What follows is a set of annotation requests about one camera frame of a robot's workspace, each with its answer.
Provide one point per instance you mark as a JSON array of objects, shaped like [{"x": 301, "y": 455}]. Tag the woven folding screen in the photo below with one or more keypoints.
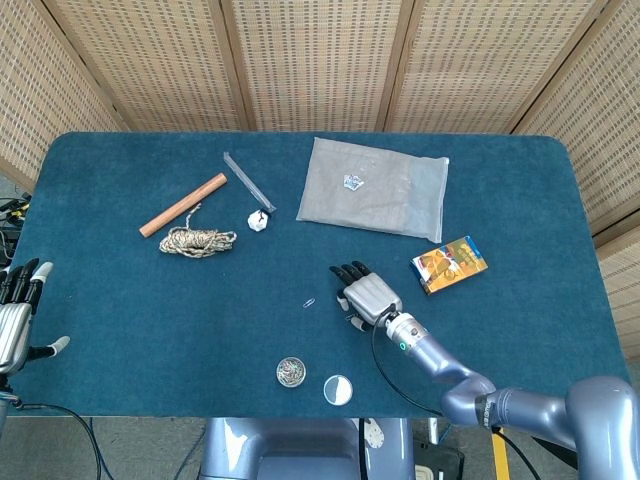
[{"x": 320, "y": 60}]

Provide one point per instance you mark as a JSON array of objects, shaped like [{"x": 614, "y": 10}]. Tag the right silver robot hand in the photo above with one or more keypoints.
[{"x": 372, "y": 300}]

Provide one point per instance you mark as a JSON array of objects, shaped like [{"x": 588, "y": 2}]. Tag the black floor box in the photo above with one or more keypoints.
[{"x": 445, "y": 460}]

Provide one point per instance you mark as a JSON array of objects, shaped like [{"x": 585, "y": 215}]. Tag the silver paperclip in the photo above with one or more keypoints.
[{"x": 309, "y": 303}]

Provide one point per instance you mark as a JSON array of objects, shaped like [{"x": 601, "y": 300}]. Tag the clear plastic strip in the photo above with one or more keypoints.
[{"x": 247, "y": 180}]

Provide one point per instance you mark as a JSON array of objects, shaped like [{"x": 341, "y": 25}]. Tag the blue yellow carton box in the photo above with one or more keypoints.
[{"x": 450, "y": 265}]

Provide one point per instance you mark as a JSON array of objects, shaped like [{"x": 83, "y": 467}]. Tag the teal felt table cover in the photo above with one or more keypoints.
[{"x": 150, "y": 325}]

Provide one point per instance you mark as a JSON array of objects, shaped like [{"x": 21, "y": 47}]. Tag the clear jar of paperclips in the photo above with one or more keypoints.
[{"x": 291, "y": 371}]

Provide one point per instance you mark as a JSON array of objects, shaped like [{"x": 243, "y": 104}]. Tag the wooden dowel rod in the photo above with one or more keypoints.
[{"x": 182, "y": 205}]

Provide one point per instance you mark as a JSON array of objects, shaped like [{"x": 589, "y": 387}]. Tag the blue-grey robot torso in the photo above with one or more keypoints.
[{"x": 300, "y": 450}]

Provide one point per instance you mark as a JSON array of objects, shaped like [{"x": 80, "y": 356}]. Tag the clear bag with grey cloth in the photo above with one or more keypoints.
[{"x": 370, "y": 200}]

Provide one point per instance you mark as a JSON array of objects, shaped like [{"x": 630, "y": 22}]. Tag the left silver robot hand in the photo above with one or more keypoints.
[{"x": 12, "y": 325}]

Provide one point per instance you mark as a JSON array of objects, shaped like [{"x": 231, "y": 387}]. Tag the clear round plastic lid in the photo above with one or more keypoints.
[{"x": 338, "y": 390}]

